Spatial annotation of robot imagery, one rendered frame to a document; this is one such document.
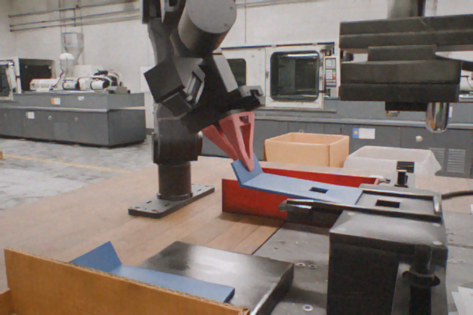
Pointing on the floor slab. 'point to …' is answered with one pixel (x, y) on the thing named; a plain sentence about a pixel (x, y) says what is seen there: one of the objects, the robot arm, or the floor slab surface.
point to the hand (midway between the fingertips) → (247, 165)
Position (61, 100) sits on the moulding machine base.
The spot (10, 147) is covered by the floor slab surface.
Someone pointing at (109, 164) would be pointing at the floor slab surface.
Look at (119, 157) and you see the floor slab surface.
